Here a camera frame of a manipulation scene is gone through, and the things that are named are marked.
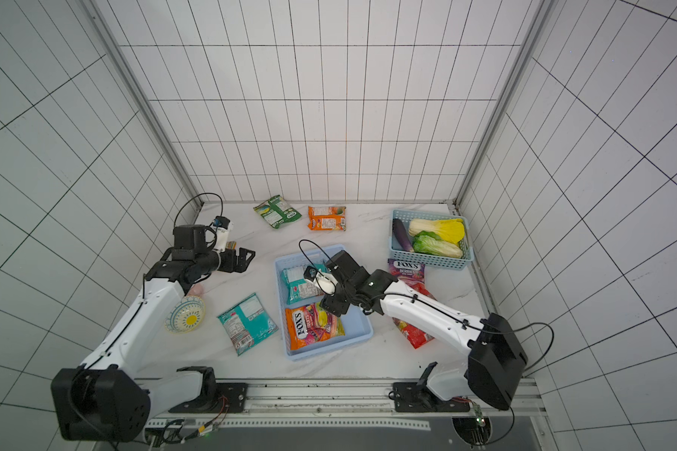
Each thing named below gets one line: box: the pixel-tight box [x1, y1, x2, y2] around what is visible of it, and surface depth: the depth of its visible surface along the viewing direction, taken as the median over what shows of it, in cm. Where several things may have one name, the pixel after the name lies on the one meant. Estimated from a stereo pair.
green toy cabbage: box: [412, 231, 464, 259], surface depth 99 cm
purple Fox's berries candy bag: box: [387, 258, 427, 291], surface depth 99 cm
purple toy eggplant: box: [392, 217, 415, 253], surface depth 106 cm
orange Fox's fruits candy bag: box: [284, 302, 346, 351], surface depth 85 cm
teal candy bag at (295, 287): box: [281, 262, 329, 306], surface depth 92 cm
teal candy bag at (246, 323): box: [216, 292, 280, 357], surface depth 86 cm
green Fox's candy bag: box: [252, 194, 303, 230], surface depth 117 cm
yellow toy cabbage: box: [408, 217, 466, 245], surface depth 102 cm
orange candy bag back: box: [307, 205, 347, 232], surface depth 115 cm
